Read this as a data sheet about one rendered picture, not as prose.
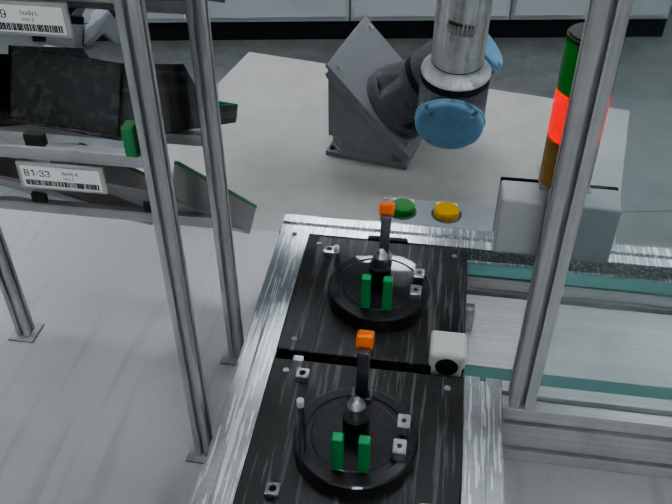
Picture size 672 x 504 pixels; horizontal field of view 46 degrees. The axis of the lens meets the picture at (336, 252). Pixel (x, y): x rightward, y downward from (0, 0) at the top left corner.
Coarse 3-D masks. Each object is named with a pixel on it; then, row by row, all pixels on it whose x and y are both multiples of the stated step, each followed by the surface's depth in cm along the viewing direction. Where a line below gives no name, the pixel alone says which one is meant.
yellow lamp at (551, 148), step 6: (546, 138) 77; (546, 144) 77; (552, 144) 76; (558, 144) 76; (546, 150) 77; (552, 150) 76; (546, 156) 77; (552, 156) 76; (546, 162) 78; (552, 162) 77; (540, 168) 80; (546, 168) 78; (552, 168) 77; (540, 174) 79; (546, 174) 78; (552, 174) 77; (546, 180) 78
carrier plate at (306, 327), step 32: (320, 256) 116; (352, 256) 116; (416, 256) 116; (448, 256) 116; (320, 288) 110; (448, 288) 110; (288, 320) 105; (320, 320) 105; (448, 320) 105; (288, 352) 102; (320, 352) 101; (352, 352) 101; (384, 352) 101; (416, 352) 101
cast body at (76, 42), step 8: (72, 16) 103; (80, 16) 104; (72, 24) 102; (80, 24) 104; (80, 32) 103; (48, 40) 103; (56, 40) 103; (64, 40) 102; (72, 40) 102; (80, 40) 103; (88, 48) 106; (96, 48) 107; (88, 56) 106; (96, 56) 107
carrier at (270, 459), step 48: (288, 384) 97; (336, 384) 97; (384, 384) 97; (432, 384) 97; (288, 432) 91; (336, 432) 83; (384, 432) 89; (432, 432) 91; (240, 480) 86; (288, 480) 86; (336, 480) 84; (384, 480) 84; (432, 480) 86
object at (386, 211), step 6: (384, 204) 108; (390, 204) 108; (384, 210) 108; (390, 210) 108; (384, 216) 107; (390, 216) 108; (384, 222) 109; (390, 222) 109; (384, 228) 110; (390, 228) 110; (384, 234) 110; (384, 240) 110; (384, 246) 110
